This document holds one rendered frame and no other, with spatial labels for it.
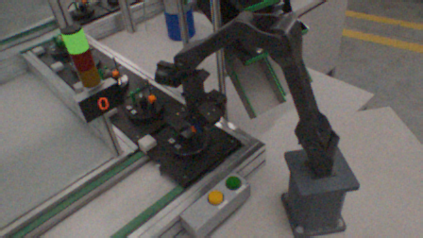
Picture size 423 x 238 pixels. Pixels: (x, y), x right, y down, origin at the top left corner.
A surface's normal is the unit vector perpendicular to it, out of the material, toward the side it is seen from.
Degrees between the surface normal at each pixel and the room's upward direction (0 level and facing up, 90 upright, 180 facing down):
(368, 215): 0
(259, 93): 45
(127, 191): 0
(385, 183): 0
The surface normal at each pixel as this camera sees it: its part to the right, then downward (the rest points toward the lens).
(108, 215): -0.11, -0.75
